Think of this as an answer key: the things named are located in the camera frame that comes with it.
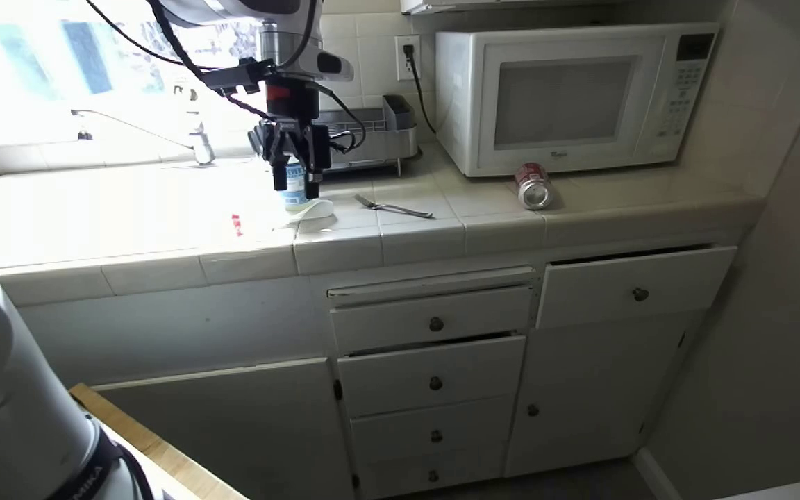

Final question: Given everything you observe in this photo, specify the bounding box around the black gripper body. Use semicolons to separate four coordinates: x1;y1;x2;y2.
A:
264;79;330;169

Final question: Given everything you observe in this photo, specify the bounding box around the white pull out chopping board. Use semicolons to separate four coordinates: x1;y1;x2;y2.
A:
324;267;535;306

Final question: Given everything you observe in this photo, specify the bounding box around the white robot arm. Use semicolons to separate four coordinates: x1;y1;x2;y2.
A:
0;0;350;500

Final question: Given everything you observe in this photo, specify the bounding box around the blue hand soap pump bottle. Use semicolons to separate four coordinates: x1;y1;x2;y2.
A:
282;156;307;207

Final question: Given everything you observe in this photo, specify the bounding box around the white folded paper towel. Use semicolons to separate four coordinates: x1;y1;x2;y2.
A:
285;200;339;233

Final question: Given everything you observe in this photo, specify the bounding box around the grey dish drying rack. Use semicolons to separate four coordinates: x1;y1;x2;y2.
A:
248;96;418;176

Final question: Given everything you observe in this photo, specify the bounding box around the metal knife on counter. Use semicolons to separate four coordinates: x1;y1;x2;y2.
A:
355;194;436;219

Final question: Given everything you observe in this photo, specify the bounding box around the chrome sink faucet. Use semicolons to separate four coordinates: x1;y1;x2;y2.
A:
71;108;217;167

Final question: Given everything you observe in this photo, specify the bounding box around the white top middle drawer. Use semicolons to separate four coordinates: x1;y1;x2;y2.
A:
327;287;532;354

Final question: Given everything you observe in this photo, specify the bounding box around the red soda can lying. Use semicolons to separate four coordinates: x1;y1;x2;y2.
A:
514;165;552;212

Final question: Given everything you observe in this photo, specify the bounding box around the white framed window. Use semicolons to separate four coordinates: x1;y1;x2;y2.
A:
0;0;249;147

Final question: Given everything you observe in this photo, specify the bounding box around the white left cabinet door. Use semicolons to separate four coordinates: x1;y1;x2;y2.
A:
99;360;355;500

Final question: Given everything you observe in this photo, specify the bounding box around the white cabinet door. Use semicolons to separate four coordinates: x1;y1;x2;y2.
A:
505;314;693;475
99;360;355;500

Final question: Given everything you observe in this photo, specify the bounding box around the white microwave oven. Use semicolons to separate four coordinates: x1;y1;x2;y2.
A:
436;22;720;179

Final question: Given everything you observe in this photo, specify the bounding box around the white bottom middle drawer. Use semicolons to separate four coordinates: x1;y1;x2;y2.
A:
357;447;503;500

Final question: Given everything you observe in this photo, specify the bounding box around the wooden table edge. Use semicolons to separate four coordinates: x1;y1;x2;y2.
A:
68;383;248;500

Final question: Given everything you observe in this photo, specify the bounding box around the white right cabinet door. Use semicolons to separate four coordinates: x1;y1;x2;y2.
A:
505;314;693;475

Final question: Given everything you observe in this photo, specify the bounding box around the white wall power outlet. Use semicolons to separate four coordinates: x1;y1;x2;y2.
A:
395;37;418;82

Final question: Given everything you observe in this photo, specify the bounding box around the black microwave power cord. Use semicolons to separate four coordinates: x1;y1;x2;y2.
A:
402;43;443;140

